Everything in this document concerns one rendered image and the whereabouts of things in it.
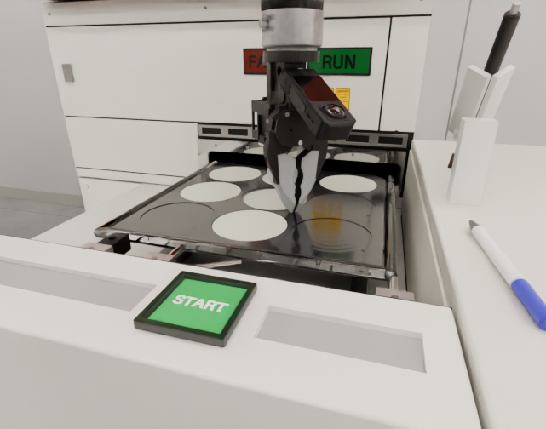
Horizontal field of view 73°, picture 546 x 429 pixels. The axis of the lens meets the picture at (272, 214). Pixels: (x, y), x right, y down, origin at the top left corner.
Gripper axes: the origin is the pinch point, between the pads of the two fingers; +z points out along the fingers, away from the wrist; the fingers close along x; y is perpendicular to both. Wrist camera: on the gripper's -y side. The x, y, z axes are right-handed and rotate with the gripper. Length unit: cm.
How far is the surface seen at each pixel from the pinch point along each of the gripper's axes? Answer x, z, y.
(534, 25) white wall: -173, -34, 81
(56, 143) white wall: 53, 40, 283
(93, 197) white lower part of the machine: 28, 15, 61
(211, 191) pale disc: 8.0, 1.3, 14.6
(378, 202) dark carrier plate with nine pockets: -13.8, 1.3, -1.5
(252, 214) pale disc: 5.6, 1.3, 2.5
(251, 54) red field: -6.2, -19.9, 30.4
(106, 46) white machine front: 19, -22, 53
